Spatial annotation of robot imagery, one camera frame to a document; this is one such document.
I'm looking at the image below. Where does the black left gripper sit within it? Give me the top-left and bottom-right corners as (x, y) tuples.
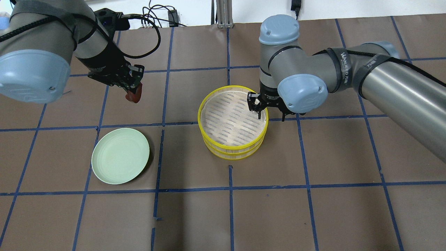
(87, 59), (145, 96)

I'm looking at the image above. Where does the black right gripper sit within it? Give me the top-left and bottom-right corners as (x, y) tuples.
(247, 89), (296, 122)

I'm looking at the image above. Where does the brown bun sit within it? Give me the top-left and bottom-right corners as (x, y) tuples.
(125, 83), (143, 103)

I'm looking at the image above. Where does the yellow steamer layer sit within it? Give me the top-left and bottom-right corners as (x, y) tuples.
(197, 85), (269, 150)
(203, 135), (265, 160)

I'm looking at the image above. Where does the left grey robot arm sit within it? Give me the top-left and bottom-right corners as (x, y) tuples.
(0, 0), (144, 104)

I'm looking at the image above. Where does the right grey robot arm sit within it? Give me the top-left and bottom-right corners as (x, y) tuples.
(247, 14), (446, 161)

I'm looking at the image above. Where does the light green plate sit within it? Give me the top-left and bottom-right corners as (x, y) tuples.
(91, 128), (150, 185)

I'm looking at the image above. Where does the black power adapter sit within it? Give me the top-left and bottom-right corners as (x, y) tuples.
(168, 9), (179, 26)

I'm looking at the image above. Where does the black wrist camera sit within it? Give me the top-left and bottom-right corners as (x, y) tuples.
(94, 8), (130, 36)

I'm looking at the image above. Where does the aluminium frame post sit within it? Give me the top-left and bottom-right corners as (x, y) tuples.
(216, 0), (234, 29)

